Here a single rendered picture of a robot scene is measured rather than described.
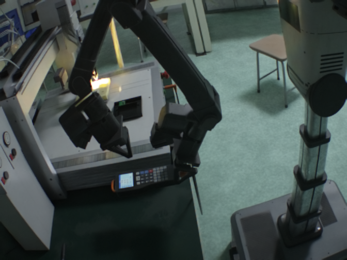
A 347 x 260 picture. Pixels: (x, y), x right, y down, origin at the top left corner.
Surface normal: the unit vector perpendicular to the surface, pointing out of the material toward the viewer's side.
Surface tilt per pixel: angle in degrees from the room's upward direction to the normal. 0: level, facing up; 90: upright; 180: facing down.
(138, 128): 0
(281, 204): 0
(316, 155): 90
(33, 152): 90
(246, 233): 0
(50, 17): 90
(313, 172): 90
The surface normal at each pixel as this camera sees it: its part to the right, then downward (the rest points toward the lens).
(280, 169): -0.19, -0.79
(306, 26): -0.75, 0.50
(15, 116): 0.09, 0.58
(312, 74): -0.43, 0.70
